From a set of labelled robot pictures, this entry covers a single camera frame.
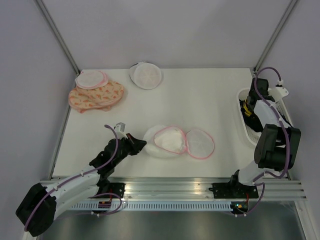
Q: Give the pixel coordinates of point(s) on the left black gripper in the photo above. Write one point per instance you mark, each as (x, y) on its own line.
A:
(136, 145)

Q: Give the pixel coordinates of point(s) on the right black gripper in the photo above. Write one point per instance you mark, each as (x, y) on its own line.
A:
(267, 93)

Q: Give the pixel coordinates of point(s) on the pink trimmed mesh laundry bag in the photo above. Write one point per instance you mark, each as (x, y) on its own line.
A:
(197, 143)

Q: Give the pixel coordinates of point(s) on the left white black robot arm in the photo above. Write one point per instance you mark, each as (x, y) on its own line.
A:
(45, 203)

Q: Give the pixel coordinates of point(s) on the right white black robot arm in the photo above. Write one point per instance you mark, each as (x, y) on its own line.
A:
(273, 137)

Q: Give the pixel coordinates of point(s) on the white mesh laundry bag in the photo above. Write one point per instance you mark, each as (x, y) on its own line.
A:
(145, 75)

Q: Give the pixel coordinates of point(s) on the orange patterned laundry bag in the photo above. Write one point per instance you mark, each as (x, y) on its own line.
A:
(101, 98)

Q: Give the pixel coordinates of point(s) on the small pink mesh laundry bag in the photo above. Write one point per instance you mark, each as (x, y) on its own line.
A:
(91, 79)

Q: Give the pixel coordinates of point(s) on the yellow black item in basket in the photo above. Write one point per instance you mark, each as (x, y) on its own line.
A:
(245, 110)

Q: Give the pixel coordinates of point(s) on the black garment in basket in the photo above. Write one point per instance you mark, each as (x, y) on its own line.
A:
(265, 121)

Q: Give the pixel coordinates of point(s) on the white plastic perforated basket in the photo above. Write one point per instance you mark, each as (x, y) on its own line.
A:
(250, 137)

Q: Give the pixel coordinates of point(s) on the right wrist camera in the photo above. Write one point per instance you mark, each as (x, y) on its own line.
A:
(279, 92)

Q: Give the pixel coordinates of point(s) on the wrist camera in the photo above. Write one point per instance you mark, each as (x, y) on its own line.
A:
(279, 92)
(119, 129)

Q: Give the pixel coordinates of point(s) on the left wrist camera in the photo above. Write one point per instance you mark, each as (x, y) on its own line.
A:
(119, 129)

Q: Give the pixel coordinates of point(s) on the aluminium mounting rail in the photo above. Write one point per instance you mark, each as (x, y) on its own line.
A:
(197, 188)

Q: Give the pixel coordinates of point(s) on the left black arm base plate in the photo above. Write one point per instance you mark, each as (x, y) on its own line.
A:
(117, 188)

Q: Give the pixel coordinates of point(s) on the white slotted cable duct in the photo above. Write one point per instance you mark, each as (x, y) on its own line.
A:
(189, 206)

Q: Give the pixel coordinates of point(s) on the right aluminium frame post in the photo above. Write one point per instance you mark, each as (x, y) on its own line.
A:
(275, 34)

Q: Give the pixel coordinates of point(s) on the aluminium frame post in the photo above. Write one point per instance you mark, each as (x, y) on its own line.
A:
(56, 33)
(275, 34)

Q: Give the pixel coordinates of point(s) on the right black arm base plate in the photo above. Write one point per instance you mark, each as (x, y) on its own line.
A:
(233, 189)

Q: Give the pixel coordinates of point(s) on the left aluminium frame post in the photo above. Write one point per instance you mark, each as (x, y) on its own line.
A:
(56, 33)

